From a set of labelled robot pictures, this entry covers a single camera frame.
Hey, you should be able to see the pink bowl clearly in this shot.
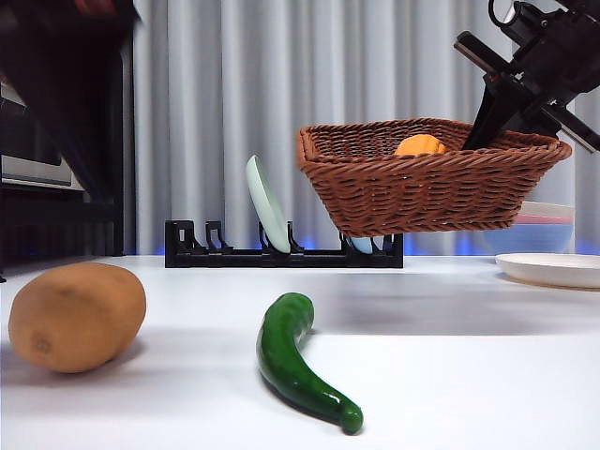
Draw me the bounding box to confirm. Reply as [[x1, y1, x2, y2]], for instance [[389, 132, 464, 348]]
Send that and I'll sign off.
[[515, 213, 574, 226]]

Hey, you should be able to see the black metal shelf frame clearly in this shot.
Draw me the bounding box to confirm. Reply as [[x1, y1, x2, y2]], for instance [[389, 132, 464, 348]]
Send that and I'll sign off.
[[0, 46, 126, 282]]

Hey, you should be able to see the white toaster oven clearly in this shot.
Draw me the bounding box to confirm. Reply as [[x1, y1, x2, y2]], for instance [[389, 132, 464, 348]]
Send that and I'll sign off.
[[0, 82, 90, 191]]

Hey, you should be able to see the orange corn cob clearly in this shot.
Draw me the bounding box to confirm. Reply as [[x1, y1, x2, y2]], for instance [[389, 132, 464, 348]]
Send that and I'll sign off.
[[394, 134, 447, 157]]

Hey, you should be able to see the green cucumber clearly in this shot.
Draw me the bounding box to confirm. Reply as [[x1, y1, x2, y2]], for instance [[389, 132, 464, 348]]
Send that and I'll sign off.
[[256, 292, 365, 436]]

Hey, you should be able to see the white flat plate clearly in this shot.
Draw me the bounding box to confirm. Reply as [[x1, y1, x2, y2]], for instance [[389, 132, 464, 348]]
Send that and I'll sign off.
[[495, 252, 600, 290]]

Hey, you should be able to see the tan potato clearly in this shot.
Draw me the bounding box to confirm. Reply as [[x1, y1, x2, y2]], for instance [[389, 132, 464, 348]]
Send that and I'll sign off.
[[7, 262, 147, 374]]

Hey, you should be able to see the black dish rack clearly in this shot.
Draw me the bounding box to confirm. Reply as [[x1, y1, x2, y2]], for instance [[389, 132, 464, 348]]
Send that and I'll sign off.
[[164, 218, 405, 270]]

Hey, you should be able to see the grey curtain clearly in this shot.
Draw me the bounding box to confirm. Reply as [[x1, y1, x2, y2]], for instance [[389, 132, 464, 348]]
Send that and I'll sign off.
[[126, 0, 600, 257]]

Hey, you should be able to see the pale green plate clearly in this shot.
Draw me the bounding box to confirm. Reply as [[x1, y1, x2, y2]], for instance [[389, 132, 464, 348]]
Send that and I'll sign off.
[[245, 155, 292, 254]]

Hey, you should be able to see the brown wicker basket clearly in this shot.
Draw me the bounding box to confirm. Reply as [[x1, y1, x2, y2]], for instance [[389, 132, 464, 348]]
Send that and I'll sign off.
[[296, 117, 573, 238]]

